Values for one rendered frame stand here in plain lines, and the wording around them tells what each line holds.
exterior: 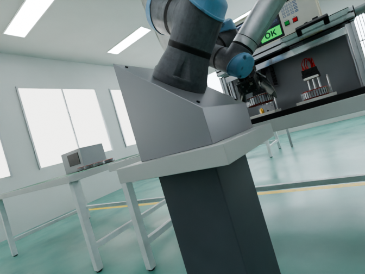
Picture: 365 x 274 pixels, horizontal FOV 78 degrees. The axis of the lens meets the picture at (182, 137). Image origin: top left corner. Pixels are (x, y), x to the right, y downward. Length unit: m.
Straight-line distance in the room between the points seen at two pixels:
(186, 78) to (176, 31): 0.11
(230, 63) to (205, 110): 0.28
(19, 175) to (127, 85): 4.56
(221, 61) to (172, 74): 0.23
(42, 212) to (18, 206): 0.41
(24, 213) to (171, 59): 4.67
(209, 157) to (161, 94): 0.19
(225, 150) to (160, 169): 0.16
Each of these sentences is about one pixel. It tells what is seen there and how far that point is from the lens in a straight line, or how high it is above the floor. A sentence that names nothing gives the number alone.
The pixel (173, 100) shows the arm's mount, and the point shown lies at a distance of 0.50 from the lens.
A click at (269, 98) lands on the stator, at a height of 0.83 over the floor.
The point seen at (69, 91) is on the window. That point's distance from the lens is 5.92.
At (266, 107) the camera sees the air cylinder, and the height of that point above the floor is 0.81.
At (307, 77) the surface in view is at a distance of 1.23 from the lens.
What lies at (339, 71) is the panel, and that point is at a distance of 1.44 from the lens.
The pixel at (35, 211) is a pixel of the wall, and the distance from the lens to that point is 5.10.
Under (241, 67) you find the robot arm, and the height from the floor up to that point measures 0.93.
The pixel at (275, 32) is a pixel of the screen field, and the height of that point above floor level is 1.17.
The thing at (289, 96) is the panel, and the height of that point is 0.83.
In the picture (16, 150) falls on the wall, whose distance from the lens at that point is 5.11.
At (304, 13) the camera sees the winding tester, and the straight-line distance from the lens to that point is 1.37.
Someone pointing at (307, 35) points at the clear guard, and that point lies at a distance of 1.06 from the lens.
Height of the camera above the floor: 0.78
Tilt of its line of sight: level
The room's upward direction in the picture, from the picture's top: 16 degrees counter-clockwise
